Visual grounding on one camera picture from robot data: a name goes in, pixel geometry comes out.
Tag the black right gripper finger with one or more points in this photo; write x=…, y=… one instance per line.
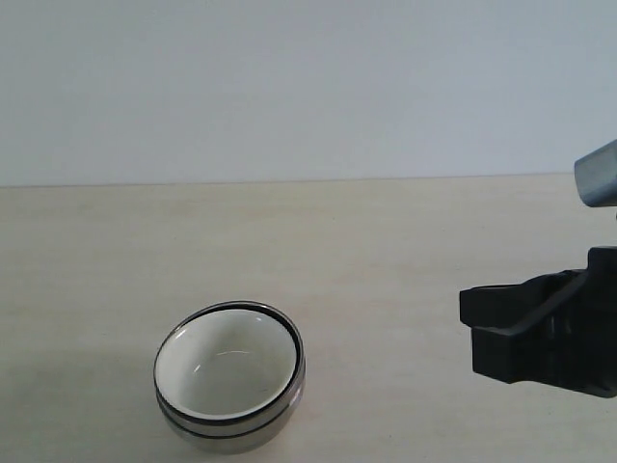
x=500, y=306
x=531, y=350

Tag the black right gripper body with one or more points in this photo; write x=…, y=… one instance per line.
x=590, y=346

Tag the smooth stainless steel bowl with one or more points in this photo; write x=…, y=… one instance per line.
x=238, y=442

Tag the white floral ceramic bowl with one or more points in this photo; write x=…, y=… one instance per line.
x=227, y=364

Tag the ribbed stainless steel bowl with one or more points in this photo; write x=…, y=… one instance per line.
x=256, y=419

